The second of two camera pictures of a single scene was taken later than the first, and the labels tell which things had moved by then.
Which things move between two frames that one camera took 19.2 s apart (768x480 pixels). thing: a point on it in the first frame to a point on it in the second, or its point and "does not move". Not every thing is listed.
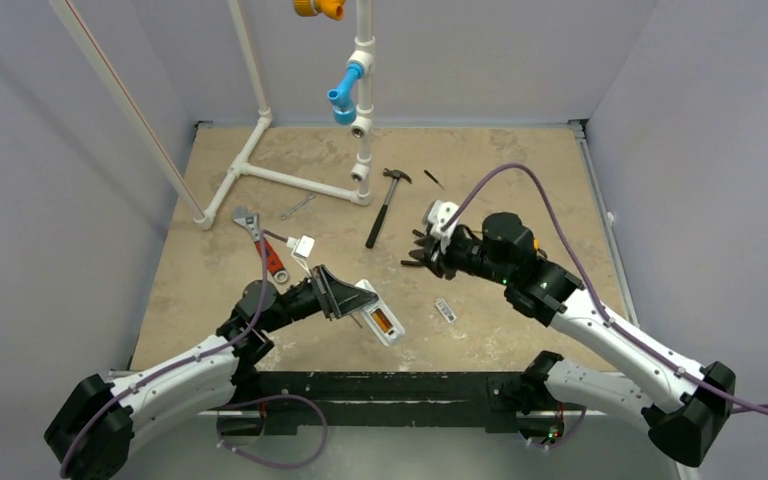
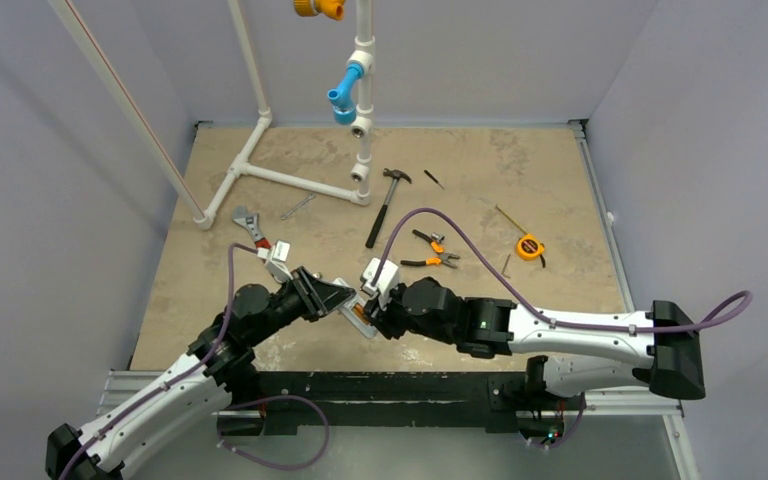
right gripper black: [441, 252] to [382, 315]
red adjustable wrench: [274, 260] does not move
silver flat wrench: [310, 197] does not move
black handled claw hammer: [374, 230] does not move
